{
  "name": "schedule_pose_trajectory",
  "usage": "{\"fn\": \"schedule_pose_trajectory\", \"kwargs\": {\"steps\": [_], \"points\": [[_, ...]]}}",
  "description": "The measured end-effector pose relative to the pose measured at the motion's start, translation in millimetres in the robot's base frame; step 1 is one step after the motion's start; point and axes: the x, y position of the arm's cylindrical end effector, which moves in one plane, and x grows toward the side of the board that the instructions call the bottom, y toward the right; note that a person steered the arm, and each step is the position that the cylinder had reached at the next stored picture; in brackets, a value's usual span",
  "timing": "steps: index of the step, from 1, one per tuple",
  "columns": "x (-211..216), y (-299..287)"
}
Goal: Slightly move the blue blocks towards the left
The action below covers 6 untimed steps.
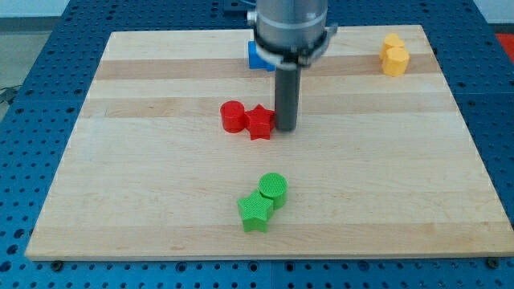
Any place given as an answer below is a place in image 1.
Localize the blue block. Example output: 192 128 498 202
247 41 275 71

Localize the wooden board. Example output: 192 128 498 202
26 25 513 261

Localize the yellow hexagon block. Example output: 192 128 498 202
381 47 410 77

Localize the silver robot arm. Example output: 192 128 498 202
247 0 338 132

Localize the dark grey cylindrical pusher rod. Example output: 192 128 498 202
274 68 301 132

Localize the green star block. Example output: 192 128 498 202
237 189 274 233

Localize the green cylinder block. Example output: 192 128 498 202
258 173 288 210

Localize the red star block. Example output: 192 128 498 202
245 104 275 140

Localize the red cylinder block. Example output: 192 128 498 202
220 100 246 133

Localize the yellow heart block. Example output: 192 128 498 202
379 33 405 60

